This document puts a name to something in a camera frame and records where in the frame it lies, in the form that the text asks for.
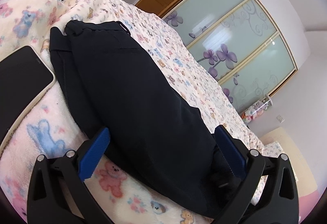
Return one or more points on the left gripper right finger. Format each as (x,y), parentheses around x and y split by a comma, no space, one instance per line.
(267,192)

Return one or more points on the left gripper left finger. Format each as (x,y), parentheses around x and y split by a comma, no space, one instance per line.
(57,192)

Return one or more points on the black pants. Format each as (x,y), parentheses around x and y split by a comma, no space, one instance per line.
(109,81)

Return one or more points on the cream headboard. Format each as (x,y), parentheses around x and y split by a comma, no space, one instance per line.
(306,184)

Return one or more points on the bear print pillow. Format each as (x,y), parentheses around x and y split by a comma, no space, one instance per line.
(273,150)

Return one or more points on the clear tube of plush toys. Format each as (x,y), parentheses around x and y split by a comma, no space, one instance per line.
(256,110)

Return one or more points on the black smartphone cream case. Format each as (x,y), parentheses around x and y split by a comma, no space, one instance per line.
(25,79)

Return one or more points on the floral glass wardrobe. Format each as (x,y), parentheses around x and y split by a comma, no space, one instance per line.
(237,42)

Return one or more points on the bear print blanket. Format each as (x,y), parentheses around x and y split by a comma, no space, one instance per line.
(50,129)

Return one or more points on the white wall socket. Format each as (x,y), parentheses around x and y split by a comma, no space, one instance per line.
(280,119)

